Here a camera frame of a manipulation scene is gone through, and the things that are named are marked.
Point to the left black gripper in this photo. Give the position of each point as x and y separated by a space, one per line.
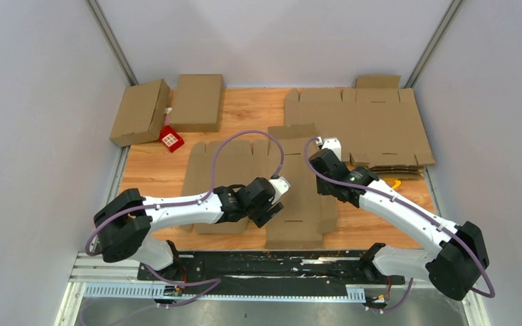
263 218

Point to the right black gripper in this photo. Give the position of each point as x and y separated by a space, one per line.
321 190

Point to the cardboard box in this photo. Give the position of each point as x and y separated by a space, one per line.
306 215
197 103
141 114

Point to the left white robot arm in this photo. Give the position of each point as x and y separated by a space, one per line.
124 227

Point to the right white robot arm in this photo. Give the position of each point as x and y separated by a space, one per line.
452 257

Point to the folded cardboard box upright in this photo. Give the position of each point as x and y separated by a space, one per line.
197 103

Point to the stack of flat cardboard sheets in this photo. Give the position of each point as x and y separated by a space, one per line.
377 122

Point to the yellow plastic wedge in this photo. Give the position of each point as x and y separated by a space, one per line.
393 183

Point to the red plastic block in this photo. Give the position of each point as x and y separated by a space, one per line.
170 139

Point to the pink white small item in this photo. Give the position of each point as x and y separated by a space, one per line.
167 116

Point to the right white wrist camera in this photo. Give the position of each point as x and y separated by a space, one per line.
331 143

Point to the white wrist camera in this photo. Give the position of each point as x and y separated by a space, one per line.
331 143
281 186

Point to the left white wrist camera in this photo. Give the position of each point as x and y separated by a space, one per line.
281 186

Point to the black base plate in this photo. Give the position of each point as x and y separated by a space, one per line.
280 273

